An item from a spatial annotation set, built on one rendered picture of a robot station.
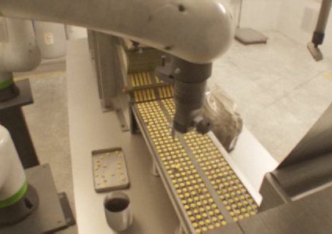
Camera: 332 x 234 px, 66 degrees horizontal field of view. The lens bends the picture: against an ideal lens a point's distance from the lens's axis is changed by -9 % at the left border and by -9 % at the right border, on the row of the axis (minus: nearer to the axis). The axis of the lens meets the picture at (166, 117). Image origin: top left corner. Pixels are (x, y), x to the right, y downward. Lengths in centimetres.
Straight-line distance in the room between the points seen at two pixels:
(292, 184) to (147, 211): 65
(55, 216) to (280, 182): 61
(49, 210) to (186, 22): 61
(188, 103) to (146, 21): 27
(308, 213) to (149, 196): 73
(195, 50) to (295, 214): 27
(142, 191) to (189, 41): 65
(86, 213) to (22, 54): 68
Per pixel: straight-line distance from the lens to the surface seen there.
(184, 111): 64
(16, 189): 75
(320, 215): 26
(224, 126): 103
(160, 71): 65
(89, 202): 95
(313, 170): 34
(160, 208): 91
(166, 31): 41
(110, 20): 42
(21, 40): 121
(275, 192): 30
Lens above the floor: 153
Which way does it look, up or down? 34 degrees down
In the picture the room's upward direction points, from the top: 1 degrees clockwise
